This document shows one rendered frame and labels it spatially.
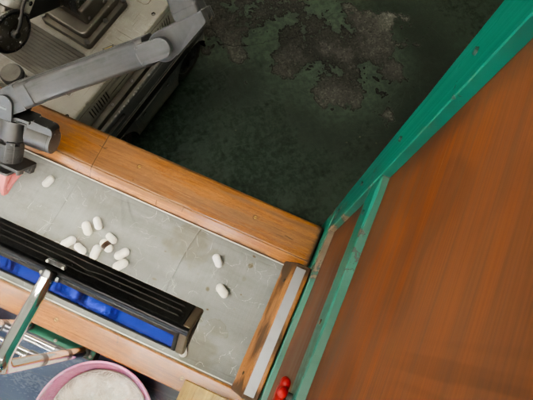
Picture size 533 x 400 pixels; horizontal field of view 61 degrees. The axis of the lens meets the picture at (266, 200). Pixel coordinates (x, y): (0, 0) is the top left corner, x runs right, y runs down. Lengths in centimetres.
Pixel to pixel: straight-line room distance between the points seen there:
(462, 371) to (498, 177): 12
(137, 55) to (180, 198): 37
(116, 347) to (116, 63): 61
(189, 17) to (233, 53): 130
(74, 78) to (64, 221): 36
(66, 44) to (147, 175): 72
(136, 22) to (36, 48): 34
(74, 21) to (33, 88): 66
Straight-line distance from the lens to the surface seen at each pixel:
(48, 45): 176
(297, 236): 111
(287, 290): 99
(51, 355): 98
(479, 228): 29
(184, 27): 91
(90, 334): 114
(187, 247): 113
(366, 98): 215
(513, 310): 23
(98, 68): 101
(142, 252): 115
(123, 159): 119
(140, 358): 111
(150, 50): 92
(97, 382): 117
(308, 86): 213
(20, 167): 120
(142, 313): 75
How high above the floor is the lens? 185
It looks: 75 degrees down
